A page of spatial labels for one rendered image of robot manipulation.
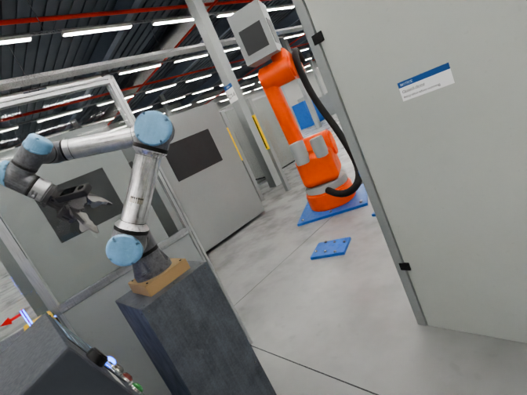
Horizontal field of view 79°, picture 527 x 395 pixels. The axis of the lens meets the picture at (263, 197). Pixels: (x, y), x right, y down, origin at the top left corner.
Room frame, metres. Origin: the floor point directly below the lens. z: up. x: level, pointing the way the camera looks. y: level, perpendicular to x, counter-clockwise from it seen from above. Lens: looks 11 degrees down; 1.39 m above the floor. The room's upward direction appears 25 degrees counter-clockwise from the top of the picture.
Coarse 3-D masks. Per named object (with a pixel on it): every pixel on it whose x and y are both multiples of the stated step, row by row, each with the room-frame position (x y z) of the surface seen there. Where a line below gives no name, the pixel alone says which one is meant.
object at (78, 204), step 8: (48, 192) 1.09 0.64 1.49; (56, 192) 1.13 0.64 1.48; (48, 200) 1.12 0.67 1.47; (72, 200) 1.13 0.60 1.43; (80, 200) 1.15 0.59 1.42; (56, 208) 1.13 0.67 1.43; (64, 208) 1.11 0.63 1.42; (80, 208) 1.12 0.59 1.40; (56, 216) 1.13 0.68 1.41; (64, 216) 1.13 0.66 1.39
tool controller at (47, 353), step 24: (24, 336) 0.50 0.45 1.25; (48, 336) 0.42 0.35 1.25; (72, 336) 0.48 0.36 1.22; (0, 360) 0.47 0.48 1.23; (24, 360) 0.40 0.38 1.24; (48, 360) 0.35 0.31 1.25; (72, 360) 0.35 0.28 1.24; (96, 360) 0.38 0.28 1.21; (0, 384) 0.38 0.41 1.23; (24, 384) 0.33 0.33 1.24; (48, 384) 0.33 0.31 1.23; (72, 384) 0.34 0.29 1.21; (96, 384) 0.35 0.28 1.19; (120, 384) 0.37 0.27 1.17
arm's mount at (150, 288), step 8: (176, 264) 1.21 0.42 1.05; (184, 264) 1.23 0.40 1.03; (168, 272) 1.18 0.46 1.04; (176, 272) 1.20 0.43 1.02; (184, 272) 1.22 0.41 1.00; (152, 280) 1.15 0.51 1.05; (160, 280) 1.15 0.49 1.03; (168, 280) 1.17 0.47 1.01; (136, 288) 1.20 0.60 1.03; (144, 288) 1.13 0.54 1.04; (152, 288) 1.13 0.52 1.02; (160, 288) 1.14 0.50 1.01
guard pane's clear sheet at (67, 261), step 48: (96, 96) 2.04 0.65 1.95; (0, 144) 1.70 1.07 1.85; (0, 192) 1.63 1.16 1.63; (96, 192) 1.87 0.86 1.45; (0, 240) 1.57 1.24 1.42; (48, 240) 1.67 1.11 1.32; (96, 240) 1.79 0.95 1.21; (0, 288) 1.51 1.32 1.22; (48, 288) 1.60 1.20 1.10; (0, 336) 1.44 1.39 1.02
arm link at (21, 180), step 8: (0, 168) 1.05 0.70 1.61; (8, 168) 1.06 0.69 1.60; (16, 168) 1.06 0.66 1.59; (0, 176) 1.05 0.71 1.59; (8, 176) 1.05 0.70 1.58; (16, 176) 1.06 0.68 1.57; (24, 176) 1.07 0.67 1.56; (32, 176) 1.09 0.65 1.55; (8, 184) 1.06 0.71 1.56; (16, 184) 1.06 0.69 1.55; (24, 184) 1.07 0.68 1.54; (32, 184) 1.08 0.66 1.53; (24, 192) 1.07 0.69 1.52
